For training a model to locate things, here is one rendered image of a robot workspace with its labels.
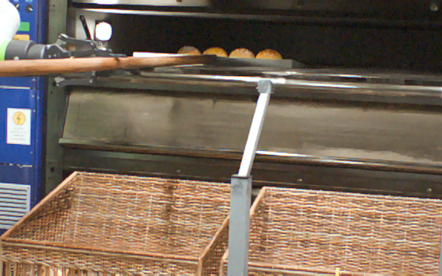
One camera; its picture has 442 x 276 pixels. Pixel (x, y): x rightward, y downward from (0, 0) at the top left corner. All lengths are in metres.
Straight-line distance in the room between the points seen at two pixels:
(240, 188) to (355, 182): 0.63
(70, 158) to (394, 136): 0.97
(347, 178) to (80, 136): 0.81
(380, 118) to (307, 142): 0.22
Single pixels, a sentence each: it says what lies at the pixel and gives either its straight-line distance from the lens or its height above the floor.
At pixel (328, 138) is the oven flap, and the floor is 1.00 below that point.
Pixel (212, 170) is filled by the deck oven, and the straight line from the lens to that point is 3.03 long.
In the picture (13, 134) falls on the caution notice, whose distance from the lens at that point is 3.21.
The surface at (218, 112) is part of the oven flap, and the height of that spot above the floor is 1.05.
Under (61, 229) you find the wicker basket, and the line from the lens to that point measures 3.08.
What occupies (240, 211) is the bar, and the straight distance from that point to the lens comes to 2.40.
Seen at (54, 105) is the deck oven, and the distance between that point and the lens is 3.18.
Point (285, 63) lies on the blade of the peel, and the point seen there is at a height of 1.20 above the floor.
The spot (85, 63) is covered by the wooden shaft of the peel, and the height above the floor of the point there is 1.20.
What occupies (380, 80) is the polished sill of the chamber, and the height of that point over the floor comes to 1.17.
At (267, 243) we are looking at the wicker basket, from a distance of 2.94.
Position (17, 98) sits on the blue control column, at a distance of 3.20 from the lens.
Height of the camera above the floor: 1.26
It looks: 5 degrees down
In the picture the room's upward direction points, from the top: 2 degrees clockwise
